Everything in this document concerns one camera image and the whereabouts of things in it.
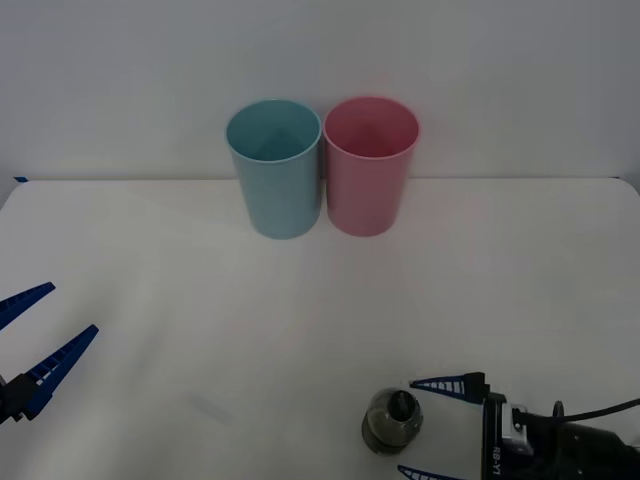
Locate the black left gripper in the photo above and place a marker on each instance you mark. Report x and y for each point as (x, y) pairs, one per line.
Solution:
(6, 402)

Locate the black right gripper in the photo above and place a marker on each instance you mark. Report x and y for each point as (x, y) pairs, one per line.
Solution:
(492, 450)

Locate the pink plastic bin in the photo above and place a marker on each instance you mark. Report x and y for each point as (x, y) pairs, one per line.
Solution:
(365, 200)

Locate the pale blue plastic bin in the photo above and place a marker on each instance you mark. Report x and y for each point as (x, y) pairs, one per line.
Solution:
(280, 200)

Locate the small dark plastic bottle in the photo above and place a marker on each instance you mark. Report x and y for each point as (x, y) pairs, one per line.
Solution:
(392, 420)

